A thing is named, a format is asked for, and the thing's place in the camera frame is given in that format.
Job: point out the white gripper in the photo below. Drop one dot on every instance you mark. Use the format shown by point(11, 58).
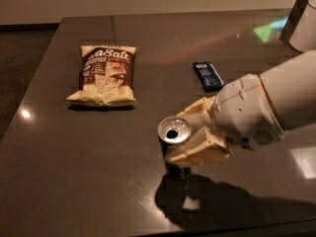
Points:
point(245, 113)

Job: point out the redbull can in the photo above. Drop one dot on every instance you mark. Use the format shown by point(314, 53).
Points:
point(172, 132)

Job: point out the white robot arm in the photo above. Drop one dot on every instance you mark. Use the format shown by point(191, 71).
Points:
point(291, 86)

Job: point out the blue snack bar wrapper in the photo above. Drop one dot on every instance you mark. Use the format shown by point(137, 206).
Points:
point(208, 76)

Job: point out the brown sea salt chips bag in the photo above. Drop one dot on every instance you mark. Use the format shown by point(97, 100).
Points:
point(106, 76)

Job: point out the dark object at table corner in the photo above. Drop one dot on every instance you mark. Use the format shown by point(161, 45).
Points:
point(293, 20)

